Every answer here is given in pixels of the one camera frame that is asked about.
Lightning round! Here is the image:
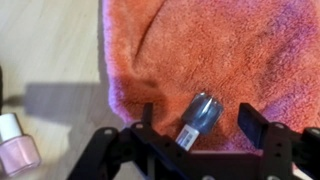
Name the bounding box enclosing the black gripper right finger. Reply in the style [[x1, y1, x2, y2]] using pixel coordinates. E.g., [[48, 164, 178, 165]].
[[237, 103, 269, 149]]

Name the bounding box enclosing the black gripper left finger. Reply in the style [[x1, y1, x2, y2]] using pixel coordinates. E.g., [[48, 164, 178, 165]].
[[141, 103, 153, 126]]

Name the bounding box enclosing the nail polish bottle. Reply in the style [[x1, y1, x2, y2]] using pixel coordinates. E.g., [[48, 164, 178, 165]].
[[176, 92, 224, 151], [0, 113, 41, 176]]

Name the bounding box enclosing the orange towel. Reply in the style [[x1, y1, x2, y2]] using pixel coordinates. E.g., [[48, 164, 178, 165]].
[[102, 0, 320, 151]]

